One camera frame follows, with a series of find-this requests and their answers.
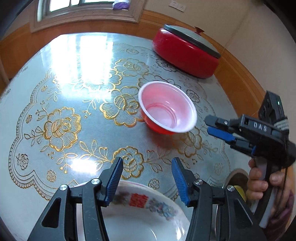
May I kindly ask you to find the stainless steel bowl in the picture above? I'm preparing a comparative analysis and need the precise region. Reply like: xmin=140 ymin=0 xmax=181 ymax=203
xmin=212 ymin=169 xmax=256 ymax=240

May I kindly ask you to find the yellow plastic bowl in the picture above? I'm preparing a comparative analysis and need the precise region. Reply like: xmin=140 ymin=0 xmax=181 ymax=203
xmin=234 ymin=185 xmax=247 ymax=202

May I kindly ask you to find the white double-happiness plate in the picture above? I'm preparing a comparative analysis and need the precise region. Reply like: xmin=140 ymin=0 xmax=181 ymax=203
xmin=76 ymin=180 xmax=191 ymax=241

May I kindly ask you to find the red plastic bowl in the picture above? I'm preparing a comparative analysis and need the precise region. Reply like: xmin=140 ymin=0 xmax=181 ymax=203
xmin=138 ymin=81 xmax=197 ymax=135

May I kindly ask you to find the person's right hand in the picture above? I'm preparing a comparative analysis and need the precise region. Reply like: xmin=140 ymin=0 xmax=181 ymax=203
xmin=246 ymin=159 xmax=292 ymax=215

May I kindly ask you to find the red electric cooking pot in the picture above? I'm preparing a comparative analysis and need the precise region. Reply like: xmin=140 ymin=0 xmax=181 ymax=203
xmin=152 ymin=24 xmax=221 ymax=79

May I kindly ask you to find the purple tissue pack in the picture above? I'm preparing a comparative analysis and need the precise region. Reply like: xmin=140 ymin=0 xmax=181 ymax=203
xmin=112 ymin=0 xmax=130 ymax=10

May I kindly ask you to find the white wall socket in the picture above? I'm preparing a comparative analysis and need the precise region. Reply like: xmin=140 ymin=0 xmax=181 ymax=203
xmin=169 ymin=1 xmax=186 ymax=12

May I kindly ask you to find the window with metal frame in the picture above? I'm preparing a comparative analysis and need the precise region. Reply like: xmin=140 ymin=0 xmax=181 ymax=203
xmin=30 ymin=0 xmax=147 ymax=33

